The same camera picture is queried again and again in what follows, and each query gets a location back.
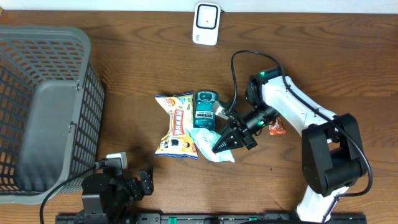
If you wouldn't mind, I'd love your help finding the teal wet wipes pack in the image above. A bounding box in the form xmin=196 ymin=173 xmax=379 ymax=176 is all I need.
xmin=188 ymin=128 xmax=235 ymax=163

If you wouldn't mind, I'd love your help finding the red chocolate bar wrapper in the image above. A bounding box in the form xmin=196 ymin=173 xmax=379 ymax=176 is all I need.
xmin=269 ymin=117 xmax=286 ymax=136

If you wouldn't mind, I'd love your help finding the teal mouthwash bottle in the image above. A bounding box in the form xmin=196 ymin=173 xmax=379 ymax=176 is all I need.
xmin=193 ymin=91 xmax=218 ymax=131

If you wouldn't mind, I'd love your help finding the yellow noodle snack bag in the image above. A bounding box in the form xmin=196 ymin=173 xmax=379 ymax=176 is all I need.
xmin=155 ymin=91 xmax=198 ymax=159

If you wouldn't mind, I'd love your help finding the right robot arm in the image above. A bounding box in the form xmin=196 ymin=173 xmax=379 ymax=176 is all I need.
xmin=212 ymin=67 xmax=369 ymax=223

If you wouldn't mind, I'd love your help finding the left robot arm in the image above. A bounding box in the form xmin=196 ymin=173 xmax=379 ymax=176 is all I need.
xmin=73 ymin=166 xmax=154 ymax=224

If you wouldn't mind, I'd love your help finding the white barcode scanner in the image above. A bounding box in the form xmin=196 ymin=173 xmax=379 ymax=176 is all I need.
xmin=192 ymin=2 xmax=221 ymax=45

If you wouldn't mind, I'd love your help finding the grey plastic basket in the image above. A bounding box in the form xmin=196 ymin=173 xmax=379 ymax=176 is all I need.
xmin=1 ymin=25 xmax=104 ymax=205

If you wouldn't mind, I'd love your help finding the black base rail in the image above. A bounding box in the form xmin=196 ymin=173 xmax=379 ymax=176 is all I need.
xmin=55 ymin=213 xmax=368 ymax=224

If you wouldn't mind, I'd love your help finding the black cable left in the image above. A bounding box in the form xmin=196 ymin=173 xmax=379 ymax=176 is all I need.
xmin=39 ymin=160 xmax=122 ymax=224

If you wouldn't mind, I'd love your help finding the black cable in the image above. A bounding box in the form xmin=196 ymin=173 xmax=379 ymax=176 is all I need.
xmin=39 ymin=160 xmax=122 ymax=224
xmin=230 ymin=50 xmax=374 ymax=223

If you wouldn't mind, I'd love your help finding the black cable right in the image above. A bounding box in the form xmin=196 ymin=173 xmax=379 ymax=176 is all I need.
xmin=230 ymin=50 xmax=374 ymax=223

